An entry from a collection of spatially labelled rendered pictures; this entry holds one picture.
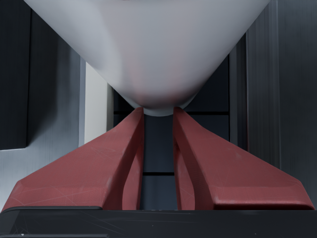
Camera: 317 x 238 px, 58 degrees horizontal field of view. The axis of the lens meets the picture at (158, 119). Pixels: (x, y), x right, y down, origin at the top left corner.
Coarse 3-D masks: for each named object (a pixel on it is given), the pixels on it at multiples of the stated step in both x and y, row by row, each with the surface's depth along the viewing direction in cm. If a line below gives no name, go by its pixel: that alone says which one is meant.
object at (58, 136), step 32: (288, 0) 24; (32, 32) 24; (288, 32) 23; (32, 64) 24; (64, 64) 24; (288, 64) 23; (32, 96) 23; (64, 96) 23; (288, 96) 23; (32, 128) 23; (64, 128) 23; (288, 128) 23; (0, 160) 23; (32, 160) 23; (288, 160) 23; (0, 192) 23
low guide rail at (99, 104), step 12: (96, 72) 15; (96, 84) 15; (108, 84) 15; (96, 96) 15; (108, 96) 15; (96, 108) 15; (108, 108) 15; (96, 120) 15; (108, 120) 15; (84, 132) 15; (96, 132) 15
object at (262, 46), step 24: (264, 24) 10; (240, 48) 11; (264, 48) 10; (240, 72) 11; (264, 72) 10; (240, 96) 11; (264, 96) 10; (240, 120) 11; (264, 120) 10; (240, 144) 11; (264, 144) 10
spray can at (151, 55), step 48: (48, 0) 3; (96, 0) 3; (144, 0) 3; (192, 0) 3; (240, 0) 3; (96, 48) 4; (144, 48) 4; (192, 48) 4; (144, 96) 9; (192, 96) 13
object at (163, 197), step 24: (216, 72) 18; (120, 96) 18; (216, 96) 18; (120, 120) 18; (144, 120) 18; (168, 120) 18; (216, 120) 18; (144, 144) 18; (168, 144) 18; (144, 168) 18; (168, 168) 18; (144, 192) 18; (168, 192) 18
